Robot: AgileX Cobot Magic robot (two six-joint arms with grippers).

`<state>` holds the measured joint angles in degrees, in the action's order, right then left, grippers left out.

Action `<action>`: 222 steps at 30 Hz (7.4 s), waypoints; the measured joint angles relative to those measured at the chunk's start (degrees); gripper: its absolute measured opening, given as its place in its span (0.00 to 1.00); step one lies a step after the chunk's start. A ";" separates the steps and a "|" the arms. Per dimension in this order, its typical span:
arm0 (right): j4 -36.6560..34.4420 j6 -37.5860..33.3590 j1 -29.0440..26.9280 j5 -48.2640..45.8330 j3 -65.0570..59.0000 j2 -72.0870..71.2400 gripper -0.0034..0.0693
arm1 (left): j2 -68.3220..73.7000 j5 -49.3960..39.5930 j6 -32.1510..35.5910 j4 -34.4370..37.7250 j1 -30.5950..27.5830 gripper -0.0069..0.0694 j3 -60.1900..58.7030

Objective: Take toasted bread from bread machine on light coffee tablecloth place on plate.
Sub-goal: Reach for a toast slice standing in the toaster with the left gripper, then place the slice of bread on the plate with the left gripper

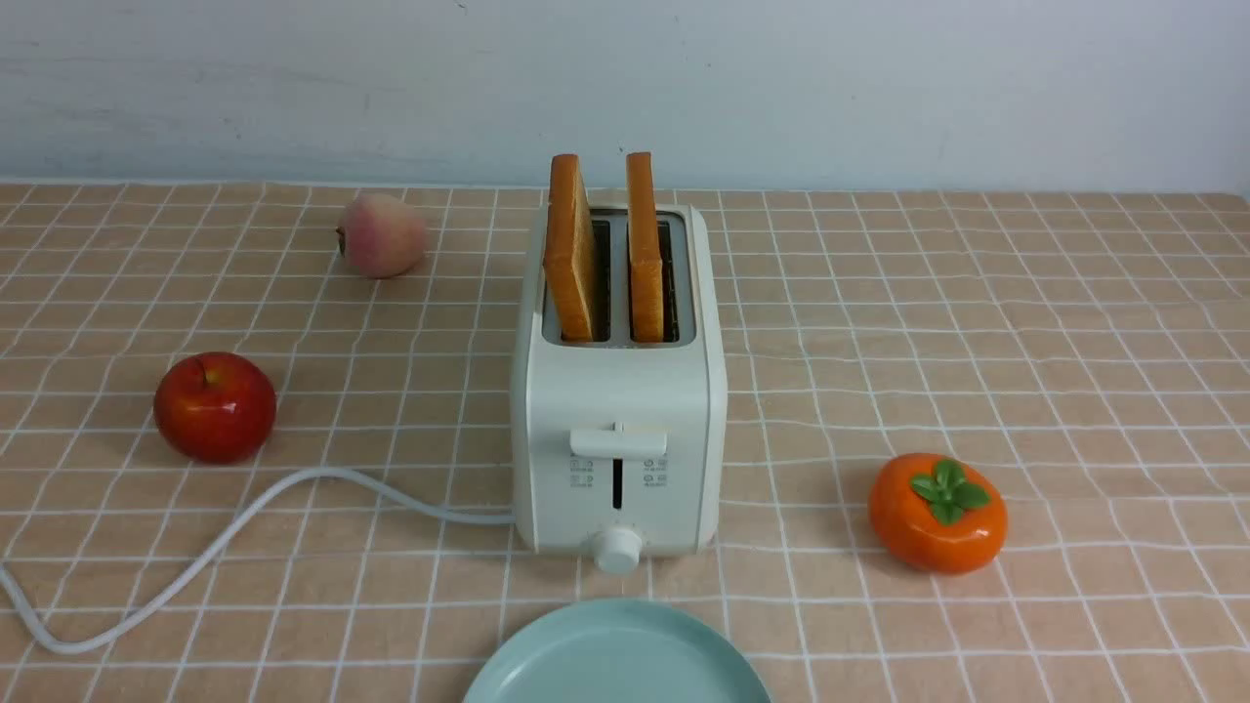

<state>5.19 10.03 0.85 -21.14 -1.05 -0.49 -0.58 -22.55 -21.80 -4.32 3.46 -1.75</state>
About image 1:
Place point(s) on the toast slice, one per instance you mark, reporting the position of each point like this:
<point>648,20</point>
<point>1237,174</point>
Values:
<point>570,255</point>
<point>644,253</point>

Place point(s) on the white two-slot toaster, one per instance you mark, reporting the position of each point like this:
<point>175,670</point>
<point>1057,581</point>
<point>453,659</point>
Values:
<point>618,448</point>

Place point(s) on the pink peach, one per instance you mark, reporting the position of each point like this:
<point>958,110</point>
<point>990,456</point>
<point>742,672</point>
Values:
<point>379,236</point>

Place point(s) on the light blue plate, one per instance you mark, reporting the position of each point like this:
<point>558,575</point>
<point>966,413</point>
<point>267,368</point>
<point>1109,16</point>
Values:
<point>617,650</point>

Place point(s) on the orange persimmon with green leaf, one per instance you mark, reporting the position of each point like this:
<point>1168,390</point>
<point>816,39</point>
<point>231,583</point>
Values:
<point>936,513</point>

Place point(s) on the red apple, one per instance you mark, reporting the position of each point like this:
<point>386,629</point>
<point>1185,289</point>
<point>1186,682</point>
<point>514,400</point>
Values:
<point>216,407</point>

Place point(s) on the checkered orange tablecloth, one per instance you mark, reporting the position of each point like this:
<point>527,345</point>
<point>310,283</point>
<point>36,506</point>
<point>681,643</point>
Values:
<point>1087,353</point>

